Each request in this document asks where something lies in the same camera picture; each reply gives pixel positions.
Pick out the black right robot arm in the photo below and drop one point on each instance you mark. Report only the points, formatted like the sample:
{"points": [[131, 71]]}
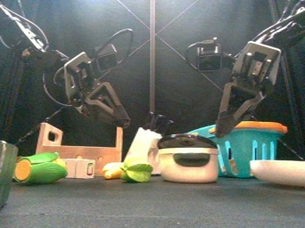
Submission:
{"points": [[284, 25]]}

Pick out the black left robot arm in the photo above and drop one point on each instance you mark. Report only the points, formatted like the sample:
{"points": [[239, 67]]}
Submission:
{"points": [[17, 32]]}

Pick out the white toy sushi block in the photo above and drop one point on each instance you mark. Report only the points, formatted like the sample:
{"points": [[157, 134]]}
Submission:
{"points": [[82, 168]]}

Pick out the teal basket with orange rim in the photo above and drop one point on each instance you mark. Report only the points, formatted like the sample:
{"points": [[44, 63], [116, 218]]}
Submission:
{"points": [[250, 145]]}

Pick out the white bottle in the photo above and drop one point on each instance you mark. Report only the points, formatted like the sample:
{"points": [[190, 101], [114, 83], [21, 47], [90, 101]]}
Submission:
{"points": [[143, 145]]}

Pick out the yellow toy food piece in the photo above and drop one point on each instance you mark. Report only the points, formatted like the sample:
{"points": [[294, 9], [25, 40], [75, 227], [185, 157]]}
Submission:
{"points": [[111, 171]]}

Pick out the white pot with black lid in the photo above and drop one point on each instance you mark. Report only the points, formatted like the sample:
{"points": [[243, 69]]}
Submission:
{"points": [[189, 163]]}

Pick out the green toy corn cob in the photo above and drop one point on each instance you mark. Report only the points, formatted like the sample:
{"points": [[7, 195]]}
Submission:
{"points": [[41, 170]]}

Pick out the white bowl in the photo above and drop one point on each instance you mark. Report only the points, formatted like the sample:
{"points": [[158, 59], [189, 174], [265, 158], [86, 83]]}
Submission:
{"points": [[280, 172]]}

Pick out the green translucent container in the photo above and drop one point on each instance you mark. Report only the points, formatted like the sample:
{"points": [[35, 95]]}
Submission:
{"points": [[7, 172]]}

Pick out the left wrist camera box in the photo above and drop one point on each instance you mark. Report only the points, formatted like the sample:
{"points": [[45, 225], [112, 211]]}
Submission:
{"points": [[106, 58]]}

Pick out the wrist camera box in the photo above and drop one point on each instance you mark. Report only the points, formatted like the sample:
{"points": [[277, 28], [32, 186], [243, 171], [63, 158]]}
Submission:
{"points": [[209, 58], [106, 58]]}

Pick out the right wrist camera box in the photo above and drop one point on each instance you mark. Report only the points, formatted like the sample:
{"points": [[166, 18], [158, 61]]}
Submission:
{"points": [[209, 58]]}

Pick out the grey vertical frame pole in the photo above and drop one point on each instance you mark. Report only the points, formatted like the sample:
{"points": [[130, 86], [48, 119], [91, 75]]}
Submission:
{"points": [[152, 53]]}

